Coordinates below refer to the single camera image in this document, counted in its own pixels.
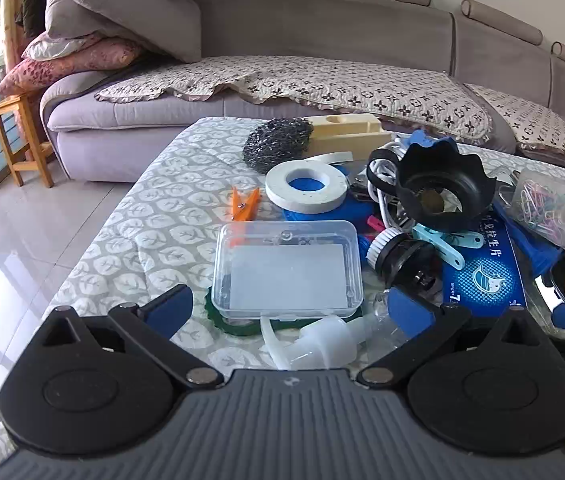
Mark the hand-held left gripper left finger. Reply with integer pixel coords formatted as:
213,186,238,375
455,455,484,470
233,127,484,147
37,284,226,387

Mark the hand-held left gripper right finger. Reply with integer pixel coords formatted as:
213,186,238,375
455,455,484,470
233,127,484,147
359,287,553,388

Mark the wooden stool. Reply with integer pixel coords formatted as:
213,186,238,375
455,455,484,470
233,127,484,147
0,91,56,188

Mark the steel wool scourer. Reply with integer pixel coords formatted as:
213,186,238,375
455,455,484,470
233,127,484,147
242,117,314,176

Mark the small patterned quilted sofa cover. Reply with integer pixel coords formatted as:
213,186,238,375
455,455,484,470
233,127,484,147
462,82,565,181

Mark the clear plastic box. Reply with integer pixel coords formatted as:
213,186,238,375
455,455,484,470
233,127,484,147
211,220,363,320

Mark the small grey cushion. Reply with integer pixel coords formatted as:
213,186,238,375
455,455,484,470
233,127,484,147
44,0,128,41

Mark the large grey cushion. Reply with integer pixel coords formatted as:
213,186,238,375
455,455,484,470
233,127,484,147
70,0,202,63

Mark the clear plastic bottle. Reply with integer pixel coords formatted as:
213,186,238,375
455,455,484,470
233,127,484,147
362,290,415,348

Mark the green scalloped lid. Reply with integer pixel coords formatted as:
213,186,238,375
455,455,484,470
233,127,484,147
202,287,363,336

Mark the blue printed box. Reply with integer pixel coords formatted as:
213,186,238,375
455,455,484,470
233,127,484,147
442,205,528,311

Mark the white cable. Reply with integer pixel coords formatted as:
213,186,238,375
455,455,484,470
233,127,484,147
366,140,413,231

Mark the wooden pole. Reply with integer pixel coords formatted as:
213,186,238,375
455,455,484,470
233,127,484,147
5,0,19,96

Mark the brown round ball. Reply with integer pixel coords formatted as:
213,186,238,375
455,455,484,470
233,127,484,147
419,191,445,213

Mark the orange clothespin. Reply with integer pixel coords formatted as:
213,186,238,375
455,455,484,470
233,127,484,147
230,186,262,223

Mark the dark pink floral pillow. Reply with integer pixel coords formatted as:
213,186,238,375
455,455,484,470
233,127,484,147
0,57,113,96

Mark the light blue clothespin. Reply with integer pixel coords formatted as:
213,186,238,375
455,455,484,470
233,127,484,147
412,225,483,271

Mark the large patterned quilted sofa cover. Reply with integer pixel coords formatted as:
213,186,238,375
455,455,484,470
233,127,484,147
93,55,494,142

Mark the black scalloped cup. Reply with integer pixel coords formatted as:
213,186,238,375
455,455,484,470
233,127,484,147
395,142,497,233

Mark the clear box of paper clips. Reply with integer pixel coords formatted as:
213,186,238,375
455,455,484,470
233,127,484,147
509,169,565,251

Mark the grey fabric sofa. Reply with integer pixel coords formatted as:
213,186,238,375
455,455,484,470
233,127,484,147
40,0,565,183

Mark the white tape roll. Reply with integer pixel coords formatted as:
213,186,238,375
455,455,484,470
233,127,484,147
265,160,348,209

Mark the cream plastic holder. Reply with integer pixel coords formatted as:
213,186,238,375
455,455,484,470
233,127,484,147
307,114,393,163

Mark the blue star-shaped plastic piece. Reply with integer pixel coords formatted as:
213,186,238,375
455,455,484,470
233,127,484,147
407,129,458,153

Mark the black round brush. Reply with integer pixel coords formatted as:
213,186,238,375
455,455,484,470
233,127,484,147
367,227,443,291

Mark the pale grey pillow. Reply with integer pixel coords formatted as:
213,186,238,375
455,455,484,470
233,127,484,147
21,31,106,61

